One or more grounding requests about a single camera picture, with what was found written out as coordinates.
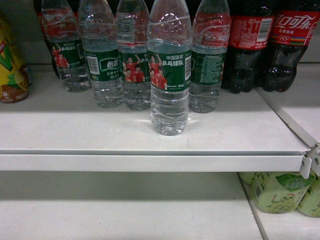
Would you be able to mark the clear water bottle green label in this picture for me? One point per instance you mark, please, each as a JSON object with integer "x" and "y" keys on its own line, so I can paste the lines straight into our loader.
{"x": 169, "y": 45}

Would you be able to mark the water bottle text label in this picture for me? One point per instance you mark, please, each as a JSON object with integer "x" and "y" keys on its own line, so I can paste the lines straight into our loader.
{"x": 210, "y": 31}

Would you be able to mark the white metal shelf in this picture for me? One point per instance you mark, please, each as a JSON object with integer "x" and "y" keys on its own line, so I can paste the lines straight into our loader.
{"x": 54, "y": 130}

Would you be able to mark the water bottle red players label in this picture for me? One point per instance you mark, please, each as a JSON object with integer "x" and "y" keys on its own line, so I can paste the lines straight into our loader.
{"x": 132, "y": 19}

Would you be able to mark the water bottle barcode label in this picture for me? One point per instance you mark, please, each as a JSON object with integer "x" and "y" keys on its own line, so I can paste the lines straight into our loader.
{"x": 98, "y": 33}

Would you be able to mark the white right adjacent shelf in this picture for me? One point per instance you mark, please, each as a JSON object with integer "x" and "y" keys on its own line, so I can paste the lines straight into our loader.
{"x": 299, "y": 109}

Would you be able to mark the water bottle far left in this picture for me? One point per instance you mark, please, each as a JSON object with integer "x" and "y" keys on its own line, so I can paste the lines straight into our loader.
{"x": 61, "y": 29}

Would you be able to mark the white lower shelf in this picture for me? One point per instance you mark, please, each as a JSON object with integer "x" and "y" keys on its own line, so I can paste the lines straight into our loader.
{"x": 47, "y": 205}

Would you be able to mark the green juice bottle rear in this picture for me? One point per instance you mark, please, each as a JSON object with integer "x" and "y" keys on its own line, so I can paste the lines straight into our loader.
{"x": 247, "y": 177}

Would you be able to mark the cola bottle barcode label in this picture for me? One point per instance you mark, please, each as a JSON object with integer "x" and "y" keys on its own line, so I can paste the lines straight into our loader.
{"x": 251, "y": 22}

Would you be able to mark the green grape juice bottle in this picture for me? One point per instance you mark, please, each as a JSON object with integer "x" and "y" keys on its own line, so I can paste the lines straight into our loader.
{"x": 279, "y": 192}

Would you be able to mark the yellow lemon tea bottle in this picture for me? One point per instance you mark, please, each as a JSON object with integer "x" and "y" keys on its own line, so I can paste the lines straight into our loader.
{"x": 14, "y": 78}

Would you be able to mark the cola bottle red logo label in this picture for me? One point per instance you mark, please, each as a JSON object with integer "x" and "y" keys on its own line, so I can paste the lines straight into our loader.
{"x": 292, "y": 30}

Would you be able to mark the green juice bottle right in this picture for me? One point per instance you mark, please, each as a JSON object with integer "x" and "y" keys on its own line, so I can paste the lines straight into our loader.
{"x": 310, "y": 203}

